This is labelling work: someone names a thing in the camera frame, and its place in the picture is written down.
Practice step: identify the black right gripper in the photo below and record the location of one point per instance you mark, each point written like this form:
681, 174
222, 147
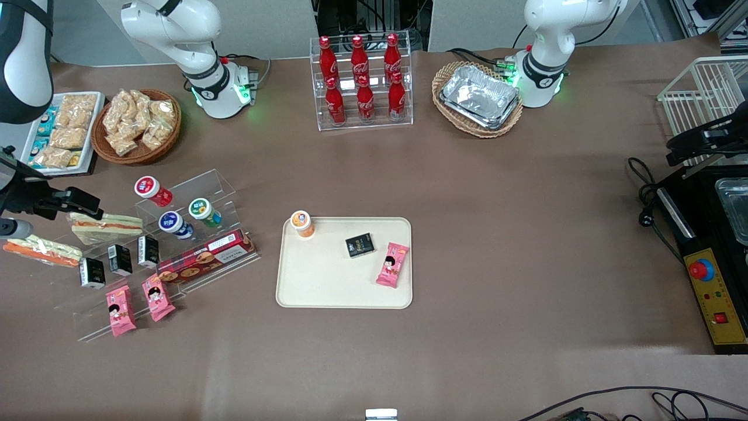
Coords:
26, 196

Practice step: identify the sandwich orange filling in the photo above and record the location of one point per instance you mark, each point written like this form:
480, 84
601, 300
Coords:
111, 228
44, 251

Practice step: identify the white rectangular snack tray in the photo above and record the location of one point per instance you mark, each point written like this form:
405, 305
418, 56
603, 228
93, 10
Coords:
96, 126

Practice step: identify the beige plastic serving tray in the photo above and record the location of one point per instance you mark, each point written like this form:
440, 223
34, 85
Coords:
327, 280

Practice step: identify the aluminium foil tray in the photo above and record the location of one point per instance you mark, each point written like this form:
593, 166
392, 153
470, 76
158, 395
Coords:
479, 96

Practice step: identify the black tray sealer machine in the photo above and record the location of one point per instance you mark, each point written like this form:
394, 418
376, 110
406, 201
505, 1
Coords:
695, 204

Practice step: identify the metal tray in sealer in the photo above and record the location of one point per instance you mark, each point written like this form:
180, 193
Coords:
736, 210

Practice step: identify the clear bag of crackers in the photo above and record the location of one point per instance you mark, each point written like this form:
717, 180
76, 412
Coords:
77, 110
69, 138
52, 156

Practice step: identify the small black snack box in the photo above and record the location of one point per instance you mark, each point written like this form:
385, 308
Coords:
92, 273
359, 245
120, 260
148, 252

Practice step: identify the red lid snack cup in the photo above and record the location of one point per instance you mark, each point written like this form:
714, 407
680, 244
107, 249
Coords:
149, 189

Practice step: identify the teal snack pack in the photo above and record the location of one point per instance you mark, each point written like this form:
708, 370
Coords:
38, 147
49, 123

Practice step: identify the clear bag of fried snacks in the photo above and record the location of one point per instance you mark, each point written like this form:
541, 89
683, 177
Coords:
156, 134
121, 143
117, 111
162, 111
139, 105

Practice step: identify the brown wicker snack basket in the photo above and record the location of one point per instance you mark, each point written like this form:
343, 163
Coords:
137, 156

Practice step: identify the blue lid snack cup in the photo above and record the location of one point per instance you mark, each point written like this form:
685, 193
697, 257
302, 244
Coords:
172, 223

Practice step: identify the clear acrylic tiered display shelf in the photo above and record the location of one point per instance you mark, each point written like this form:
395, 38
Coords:
193, 187

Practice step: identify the pink snack bar pack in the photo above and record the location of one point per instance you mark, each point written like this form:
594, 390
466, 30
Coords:
391, 266
158, 298
120, 311

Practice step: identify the green lid snack cup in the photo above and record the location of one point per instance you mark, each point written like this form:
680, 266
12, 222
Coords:
201, 209

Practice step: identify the red cookie box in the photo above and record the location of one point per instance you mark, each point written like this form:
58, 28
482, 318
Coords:
204, 258

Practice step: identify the orange lid snack cup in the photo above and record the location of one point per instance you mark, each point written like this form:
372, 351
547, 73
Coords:
302, 223

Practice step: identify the red cola bottle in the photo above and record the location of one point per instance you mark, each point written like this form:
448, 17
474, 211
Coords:
328, 58
392, 55
336, 105
359, 57
397, 100
366, 104

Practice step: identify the black equipment rack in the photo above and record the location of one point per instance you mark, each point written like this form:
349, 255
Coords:
339, 17

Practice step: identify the clear acrylic bottle rack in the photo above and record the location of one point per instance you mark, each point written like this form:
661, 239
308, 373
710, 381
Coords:
409, 88

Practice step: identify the light wicker basket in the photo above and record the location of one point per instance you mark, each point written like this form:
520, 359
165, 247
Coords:
485, 132

